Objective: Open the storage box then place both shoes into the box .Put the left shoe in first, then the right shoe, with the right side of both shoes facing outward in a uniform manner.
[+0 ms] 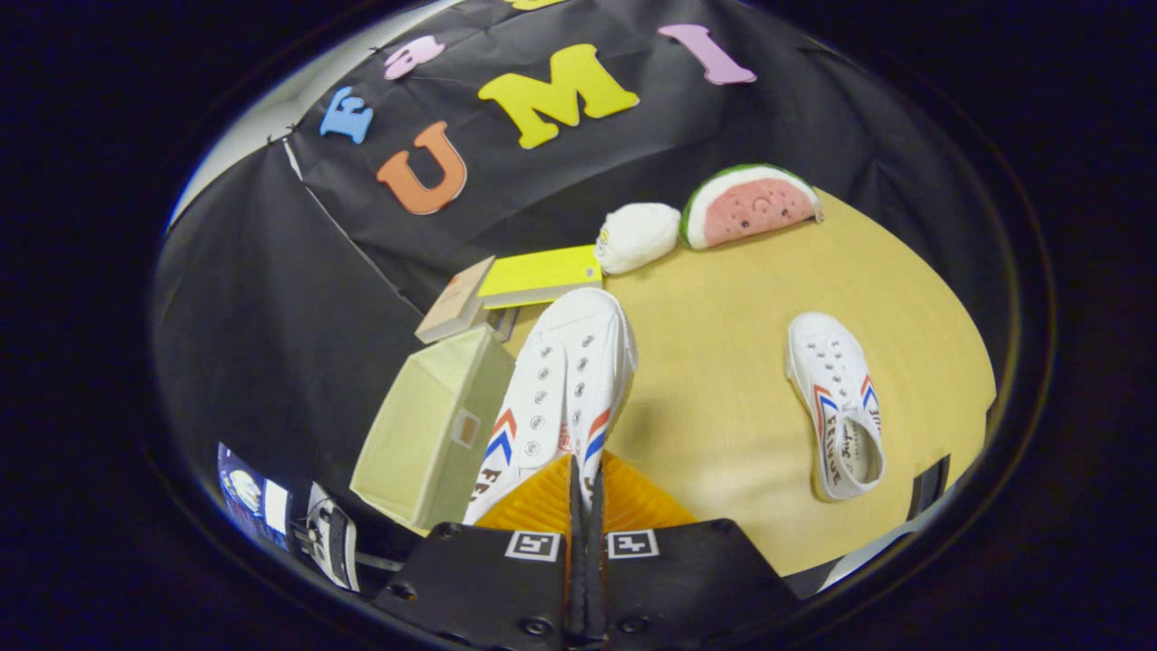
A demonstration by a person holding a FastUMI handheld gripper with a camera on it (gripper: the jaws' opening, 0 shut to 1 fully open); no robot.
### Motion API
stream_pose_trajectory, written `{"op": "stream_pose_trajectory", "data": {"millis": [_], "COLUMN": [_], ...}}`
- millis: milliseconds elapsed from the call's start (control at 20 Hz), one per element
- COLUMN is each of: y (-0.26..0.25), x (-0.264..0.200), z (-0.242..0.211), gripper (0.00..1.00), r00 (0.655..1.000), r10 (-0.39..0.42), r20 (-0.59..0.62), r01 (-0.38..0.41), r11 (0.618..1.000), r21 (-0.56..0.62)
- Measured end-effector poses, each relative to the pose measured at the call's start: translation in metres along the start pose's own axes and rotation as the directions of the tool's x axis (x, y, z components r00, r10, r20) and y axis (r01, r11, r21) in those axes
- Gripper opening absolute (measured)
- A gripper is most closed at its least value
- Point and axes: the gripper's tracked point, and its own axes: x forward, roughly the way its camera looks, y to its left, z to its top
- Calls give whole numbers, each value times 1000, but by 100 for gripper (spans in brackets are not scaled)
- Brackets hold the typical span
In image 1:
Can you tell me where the black and white device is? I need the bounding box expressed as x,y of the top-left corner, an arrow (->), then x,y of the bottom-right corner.
294,482 -> 362,593

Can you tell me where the tan paperback book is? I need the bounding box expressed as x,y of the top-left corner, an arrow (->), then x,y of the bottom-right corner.
415,256 -> 496,344

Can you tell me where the grey-green fabric storage box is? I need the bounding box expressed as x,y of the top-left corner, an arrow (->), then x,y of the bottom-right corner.
350,324 -> 518,533

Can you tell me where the black table edge bracket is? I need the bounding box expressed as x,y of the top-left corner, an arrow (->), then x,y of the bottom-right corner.
907,455 -> 952,521

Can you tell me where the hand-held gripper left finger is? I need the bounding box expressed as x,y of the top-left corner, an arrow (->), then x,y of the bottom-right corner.
372,455 -> 587,651

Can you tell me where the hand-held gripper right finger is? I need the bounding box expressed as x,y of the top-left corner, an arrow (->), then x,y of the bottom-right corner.
587,450 -> 802,651

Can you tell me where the white plush toy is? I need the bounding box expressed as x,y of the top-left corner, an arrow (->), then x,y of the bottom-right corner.
594,202 -> 682,276

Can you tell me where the tablet with lit screen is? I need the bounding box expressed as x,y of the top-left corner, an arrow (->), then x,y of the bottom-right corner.
217,443 -> 290,551

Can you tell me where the white striped canvas shoe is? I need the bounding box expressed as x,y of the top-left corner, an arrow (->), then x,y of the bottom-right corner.
785,312 -> 887,503
463,288 -> 639,525

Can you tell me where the watermelon slice plush toy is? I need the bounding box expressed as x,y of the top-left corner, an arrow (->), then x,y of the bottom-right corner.
680,163 -> 825,251

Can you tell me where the yellow cover book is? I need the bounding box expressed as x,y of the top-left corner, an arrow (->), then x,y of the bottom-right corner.
477,244 -> 604,310

